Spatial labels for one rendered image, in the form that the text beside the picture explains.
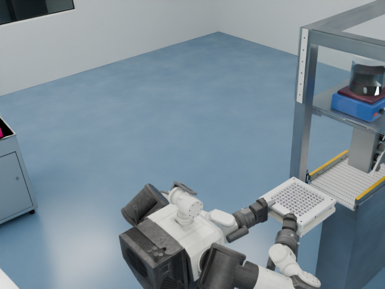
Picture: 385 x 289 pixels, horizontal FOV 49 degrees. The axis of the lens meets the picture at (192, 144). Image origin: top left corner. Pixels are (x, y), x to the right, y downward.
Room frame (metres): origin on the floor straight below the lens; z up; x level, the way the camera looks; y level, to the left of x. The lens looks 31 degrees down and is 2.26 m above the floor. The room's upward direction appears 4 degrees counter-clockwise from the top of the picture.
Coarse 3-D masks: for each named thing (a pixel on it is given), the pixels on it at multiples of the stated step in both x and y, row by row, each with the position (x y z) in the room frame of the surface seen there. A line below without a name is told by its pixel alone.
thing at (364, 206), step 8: (384, 184) 1.71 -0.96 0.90; (376, 192) 1.66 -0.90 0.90; (384, 192) 1.72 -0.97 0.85; (368, 200) 1.62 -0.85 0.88; (376, 200) 1.67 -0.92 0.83; (336, 208) 1.66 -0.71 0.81; (344, 208) 1.62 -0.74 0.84; (360, 208) 1.58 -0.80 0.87; (368, 208) 1.63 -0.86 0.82; (352, 216) 1.58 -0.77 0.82; (360, 216) 1.59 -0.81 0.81
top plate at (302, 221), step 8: (288, 184) 1.60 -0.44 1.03; (296, 184) 1.60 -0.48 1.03; (304, 184) 1.59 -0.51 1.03; (272, 192) 1.55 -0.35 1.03; (320, 192) 1.53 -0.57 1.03; (328, 200) 1.47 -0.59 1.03; (272, 208) 1.45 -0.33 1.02; (280, 208) 1.43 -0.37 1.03; (288, 208) 1.43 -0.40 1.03; (312, 208) 1.42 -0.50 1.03; (320, 208) 1.42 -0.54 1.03; (328, 208) 1.43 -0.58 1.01; (296, 216) 1.38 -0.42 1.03; (304, 216) 1.37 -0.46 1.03; (312, 216) 1.37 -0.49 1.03; (304, 224) 1.33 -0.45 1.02
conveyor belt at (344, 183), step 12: (348, 156) 1.98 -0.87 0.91; (336, 168) 1.87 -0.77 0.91; (348, 168) 1.86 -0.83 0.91; (384, 168) 1.84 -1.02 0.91; (312, 180) 1.78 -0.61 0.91; (324, 180) 1.77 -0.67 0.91; (336, 180) 1.76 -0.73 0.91; (348, 180) 1.76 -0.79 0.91; (360, 180) 1.75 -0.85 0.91; (372, 180) 1.74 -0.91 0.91; (324, 192) 1.69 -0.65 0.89; (336, 192) 1.67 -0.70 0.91; (348, 192) 1.66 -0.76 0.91; (360, 192) 1.65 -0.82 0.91; (348, 204) 1.59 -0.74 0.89
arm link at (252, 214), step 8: (256, 200) 1.46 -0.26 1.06; (264, 200) 1.43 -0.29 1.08; (248, 208) 1.41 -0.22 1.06; (256, 208) 1.41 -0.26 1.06; (264, 208) 1.41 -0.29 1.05; (248, 216) 1.37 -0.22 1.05; (256, 216) 1.39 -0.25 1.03; (264, 216) 1.42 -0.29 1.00; (248, 224) 1.35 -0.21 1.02; (256, 224) 1.40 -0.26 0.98
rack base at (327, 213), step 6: (330, 210) 1.45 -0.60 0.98; (270, 216) 1.46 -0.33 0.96; (276, 216) 1.44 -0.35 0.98; (282, 216) 1.43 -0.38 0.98; (318, 216) 1.42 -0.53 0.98; (324, 216) 1.42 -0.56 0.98; (282, 222) 1.40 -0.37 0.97; (312, 222) 1.38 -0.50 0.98; (318, 222) 1.39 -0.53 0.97; (306, 228) 1.35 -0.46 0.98; (300, 234) 1.32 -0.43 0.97
